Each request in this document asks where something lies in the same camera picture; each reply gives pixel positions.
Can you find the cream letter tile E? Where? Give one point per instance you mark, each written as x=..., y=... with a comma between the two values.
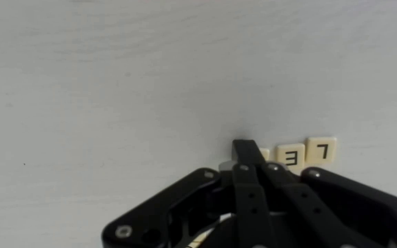
x=291, y=158

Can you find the cream letter tile L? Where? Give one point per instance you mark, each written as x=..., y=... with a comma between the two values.
x=321, y=152

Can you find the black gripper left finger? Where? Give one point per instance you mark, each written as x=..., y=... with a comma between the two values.
x=247, y=184

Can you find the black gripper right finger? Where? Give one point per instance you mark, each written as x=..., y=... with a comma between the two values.
x=345, y=207

